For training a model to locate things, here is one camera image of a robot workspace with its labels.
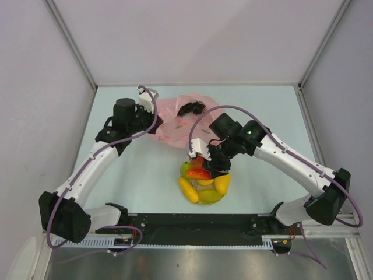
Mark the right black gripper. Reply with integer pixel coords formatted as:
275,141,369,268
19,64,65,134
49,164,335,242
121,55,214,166
200,137,238,177

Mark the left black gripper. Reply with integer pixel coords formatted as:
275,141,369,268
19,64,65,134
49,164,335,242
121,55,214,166
127,103,163,135

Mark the pink plastic bag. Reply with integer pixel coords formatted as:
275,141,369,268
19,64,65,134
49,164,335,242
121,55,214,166
149,93,224,149

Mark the dark fake grape bunch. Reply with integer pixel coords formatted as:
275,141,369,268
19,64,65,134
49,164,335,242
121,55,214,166
177,101,206,117

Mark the yellow fake mango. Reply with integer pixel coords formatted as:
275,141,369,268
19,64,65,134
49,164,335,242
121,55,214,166
214,174,231,195

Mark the green fake pear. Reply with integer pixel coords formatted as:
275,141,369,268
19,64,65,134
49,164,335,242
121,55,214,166
180,162,193,180

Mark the red orange fake fruit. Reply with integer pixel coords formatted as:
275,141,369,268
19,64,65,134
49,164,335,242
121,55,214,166
186,157,211,180

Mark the yellow fake lemon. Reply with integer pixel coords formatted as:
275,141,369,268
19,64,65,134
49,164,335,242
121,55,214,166
196,179,214,187

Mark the round cream plate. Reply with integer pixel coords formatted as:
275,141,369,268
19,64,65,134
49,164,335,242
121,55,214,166
188,179,216,206

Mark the yellow fake fruit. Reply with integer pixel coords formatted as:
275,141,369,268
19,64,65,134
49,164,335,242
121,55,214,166
178,177,199,204

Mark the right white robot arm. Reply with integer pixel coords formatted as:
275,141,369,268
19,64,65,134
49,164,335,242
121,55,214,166
202,113,351,234

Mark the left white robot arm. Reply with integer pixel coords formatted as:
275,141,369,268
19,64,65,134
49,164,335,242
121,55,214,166
38,92,162,243

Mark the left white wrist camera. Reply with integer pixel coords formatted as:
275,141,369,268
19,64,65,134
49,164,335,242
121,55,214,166
137,85,159,114

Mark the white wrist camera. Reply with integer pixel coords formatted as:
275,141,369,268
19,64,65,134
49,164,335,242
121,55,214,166
186,138,211,161
137,85,159,114

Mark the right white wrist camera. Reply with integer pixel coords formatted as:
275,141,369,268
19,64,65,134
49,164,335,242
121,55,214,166
186,138,211,161

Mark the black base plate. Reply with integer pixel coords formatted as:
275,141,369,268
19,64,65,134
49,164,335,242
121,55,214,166
96,213,301,253

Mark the white slotted cable duct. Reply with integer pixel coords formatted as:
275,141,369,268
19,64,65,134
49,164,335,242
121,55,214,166
62,236,273,250

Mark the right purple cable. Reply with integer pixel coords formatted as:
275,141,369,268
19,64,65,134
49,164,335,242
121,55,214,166
188,105,364,269

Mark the purple cable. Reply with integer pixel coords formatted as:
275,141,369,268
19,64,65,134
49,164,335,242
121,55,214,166
188,105,364,269
46,85,160,265

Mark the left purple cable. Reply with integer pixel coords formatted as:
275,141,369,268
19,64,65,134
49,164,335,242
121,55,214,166
46,85,160,265

